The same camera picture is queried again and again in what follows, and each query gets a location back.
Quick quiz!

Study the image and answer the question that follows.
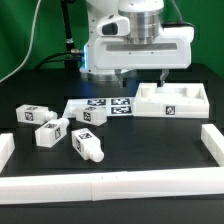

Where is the white left fence wall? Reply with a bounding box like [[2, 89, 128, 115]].
[[0, 133, 15, 173]]

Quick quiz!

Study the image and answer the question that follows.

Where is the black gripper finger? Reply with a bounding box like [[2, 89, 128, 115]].
[[115, 69, 127, 88], [159, 69, 169, 87]]

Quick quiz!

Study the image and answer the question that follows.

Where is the white front fence wall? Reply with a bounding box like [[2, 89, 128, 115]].
[[0, 167, 224, 205]]

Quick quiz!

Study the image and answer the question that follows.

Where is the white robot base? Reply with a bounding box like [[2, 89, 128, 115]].
[[80, 2, 117, 81]]

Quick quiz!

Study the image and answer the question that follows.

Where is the white right fence wall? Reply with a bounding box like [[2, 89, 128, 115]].
[[201, 124, 224, 167]]

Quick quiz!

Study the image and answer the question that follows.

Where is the white cable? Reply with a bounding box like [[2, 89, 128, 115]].
[[0, 0, 42, 83]]

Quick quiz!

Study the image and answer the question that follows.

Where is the white sheet with tags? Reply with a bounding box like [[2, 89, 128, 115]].
[[63, 97, 134, 118]]

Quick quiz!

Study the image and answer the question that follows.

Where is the white fence wall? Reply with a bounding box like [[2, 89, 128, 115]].
[[0, 133, 15, 173], [201, 124, 224, 167], [0, 167, 224, 205]]

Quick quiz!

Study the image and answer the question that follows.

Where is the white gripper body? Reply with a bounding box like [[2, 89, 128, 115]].
[[88, 26, 194, 70]]

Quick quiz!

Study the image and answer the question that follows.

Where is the black pole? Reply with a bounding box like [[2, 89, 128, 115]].
[[60, 0, 77, 70]]

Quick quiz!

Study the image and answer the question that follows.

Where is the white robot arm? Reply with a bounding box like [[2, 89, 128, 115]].
[[80, 0, 195, 85]]

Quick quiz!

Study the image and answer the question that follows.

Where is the white square table top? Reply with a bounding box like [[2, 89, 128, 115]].
[[133, 83, 210, 118]]

